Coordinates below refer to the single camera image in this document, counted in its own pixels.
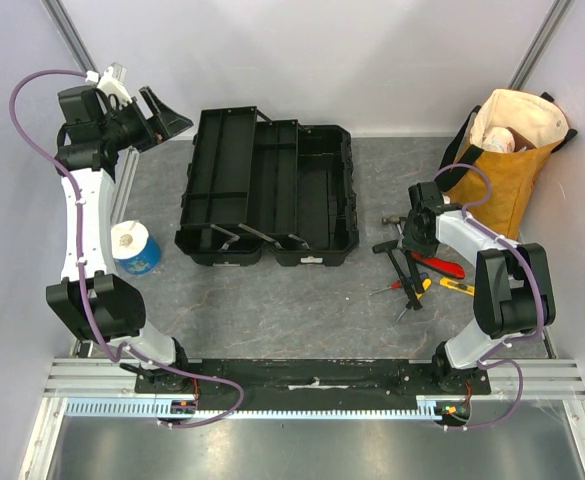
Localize yellow utility knife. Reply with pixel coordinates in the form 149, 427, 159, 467
439, 277, 475, 296

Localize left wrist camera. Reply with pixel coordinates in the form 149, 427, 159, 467
85, 62, 133, 109

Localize hammer with metal shaft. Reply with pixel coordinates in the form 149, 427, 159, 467
381, 215, 407, 237

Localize black plastic toolbox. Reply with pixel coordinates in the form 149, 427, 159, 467
174, 106, 359, 267

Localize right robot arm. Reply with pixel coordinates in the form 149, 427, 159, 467
402, 182, 556, 394

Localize yellow blue screwdriver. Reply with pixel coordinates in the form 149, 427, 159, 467
415, 272, 432, 299

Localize blue cable duct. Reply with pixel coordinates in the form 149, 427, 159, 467
65, 397, 442, 421

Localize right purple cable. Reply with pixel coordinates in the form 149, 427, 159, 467
434, 163, 548, 431

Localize aluminium frame rail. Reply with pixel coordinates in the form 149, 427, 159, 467
44, 358, 585, 400

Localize blue tape roll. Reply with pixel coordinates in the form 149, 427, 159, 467
111, 220, 161, 275

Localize red handled pliers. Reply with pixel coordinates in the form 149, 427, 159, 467
411, 252, 466, 280

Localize red handled screwdriver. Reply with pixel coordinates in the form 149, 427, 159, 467
369, 281, 402, 296

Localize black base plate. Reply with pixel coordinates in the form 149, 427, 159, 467
127, 359, 491, 410

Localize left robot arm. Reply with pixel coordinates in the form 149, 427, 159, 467
46, 86, 198, 394

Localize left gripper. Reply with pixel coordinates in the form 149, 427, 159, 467
98, 87, 192, 154

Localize yellow canvas tote bag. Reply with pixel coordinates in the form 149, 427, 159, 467
436, 89, 578, 240

